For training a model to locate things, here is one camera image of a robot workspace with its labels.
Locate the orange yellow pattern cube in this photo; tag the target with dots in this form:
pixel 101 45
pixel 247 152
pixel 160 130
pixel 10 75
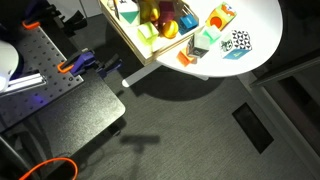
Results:
pixel 220 16

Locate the yellow banana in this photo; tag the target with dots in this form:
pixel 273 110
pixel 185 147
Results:
pixel 148 10

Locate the light green cube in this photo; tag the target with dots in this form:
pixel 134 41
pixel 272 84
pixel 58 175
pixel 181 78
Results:
pixel 147 32

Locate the grey desk frame bar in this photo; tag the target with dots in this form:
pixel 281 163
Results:
pixel 286 70

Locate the black cart plate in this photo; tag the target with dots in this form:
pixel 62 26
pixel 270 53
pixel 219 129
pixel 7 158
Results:
pixel 76 113

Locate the white table base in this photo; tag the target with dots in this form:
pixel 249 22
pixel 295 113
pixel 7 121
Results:
pixel 143 74

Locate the dark floor hatch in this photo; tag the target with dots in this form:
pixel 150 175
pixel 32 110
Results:
pixel 252 127

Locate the green building block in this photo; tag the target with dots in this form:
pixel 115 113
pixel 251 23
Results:
pixel 212 33

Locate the orange building block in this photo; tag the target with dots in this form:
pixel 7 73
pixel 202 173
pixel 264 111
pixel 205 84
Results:
pixel 184 57

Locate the black white pattern cube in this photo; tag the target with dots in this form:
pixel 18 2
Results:
pixel 235 44

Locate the aluminium rail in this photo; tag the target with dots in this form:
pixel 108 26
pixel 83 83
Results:
pixel 25 81

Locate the blue building block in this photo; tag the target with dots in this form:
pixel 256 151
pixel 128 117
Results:
pixel 188 21

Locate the wooden tray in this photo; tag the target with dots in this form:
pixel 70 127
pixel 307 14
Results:
pixel 146 53

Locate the printed picture cube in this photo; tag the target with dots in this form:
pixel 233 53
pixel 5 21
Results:
pixel 129 15

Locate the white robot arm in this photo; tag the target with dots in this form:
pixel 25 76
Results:
pixel 6 63

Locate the perforated metal breadboard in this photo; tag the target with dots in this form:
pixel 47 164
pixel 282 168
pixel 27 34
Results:
pixel 50 60

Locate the purple black bar clamp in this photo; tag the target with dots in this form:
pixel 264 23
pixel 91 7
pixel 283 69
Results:
pixel 33 16

